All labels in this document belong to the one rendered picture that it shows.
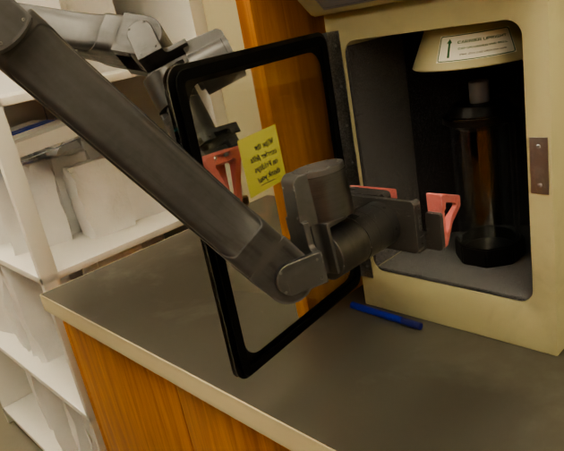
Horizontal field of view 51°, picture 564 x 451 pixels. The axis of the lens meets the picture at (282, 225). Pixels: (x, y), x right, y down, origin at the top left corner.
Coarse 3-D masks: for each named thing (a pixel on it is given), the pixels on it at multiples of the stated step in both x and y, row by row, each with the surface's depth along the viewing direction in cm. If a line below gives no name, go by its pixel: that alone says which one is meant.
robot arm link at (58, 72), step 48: (0, 0) 46; (0, 48) 47; (48, 48) 50; (48, 96) 51; (96, 96) 53; (96, 144) 54; (144, 144) 55; (192, 192) 57; (240, 240) 59; (288, 240) 61
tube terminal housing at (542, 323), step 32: (416, 0) 73; (448, 0) 71; (480, 0) 68; (512, 0) 65; (544, 0) 63; (352, 32) 82; (384, 32) 78; (544, 32) 64; (544, 64) 65; (544, 96) 66; (544, 128) 68; (544, 224) 72; (544, 256) 73; (384, 288) 96; (416, 288) 91; (448, 288) 86; (544, 288) 75; (448, 320) 88; (480, 320) 84; (512, 320) 80; (544, 320) 77; (544, 352) 78
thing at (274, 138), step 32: (288, 64) 78; (192, 96) 66; (224, 96) 69; (256, 96) 74; (288, 96) 78; (320, 96) 84; (224, 128) 70; (256, 128) 74; (288, 128) 79; (320, 128) 85; (224, 160) 70; (256, 160) 74; (288, 160) 80; (320, 160) 85; (256, 192) 75; (256, 288) 76; (320, 288) 88; (224, 320) 72; (256, 320) 77; (288, 320) 82; (256, 352) 77
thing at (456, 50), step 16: (432, 32) 78; (448, 32) 75; (464, 32) 74; (480, 32) 73; (496, 32) 73; (512, 32) 73; (432, 48) 77; (448, 48) 75; (464, 48) 74; (480, 48) 73; (496, 48) 73; (512, 48) 73; (416, 64) 81; (432, 64) 77; (448, 64) 75; (464, 64) 74; (480, 64) 73
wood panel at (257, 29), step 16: (240, 0) 83; (256, 0) 82; (272, 0) 84; (288, 0) 87; (240, 16) 84; (256, 16) 83; (272, 16) 85; (288, 16) 87; (304, 16) 89; (320, 16) 92; (256, 32) 83; (272, 32) 85; (288, 32) 87; (304, 32) 90; (320, 32) 92
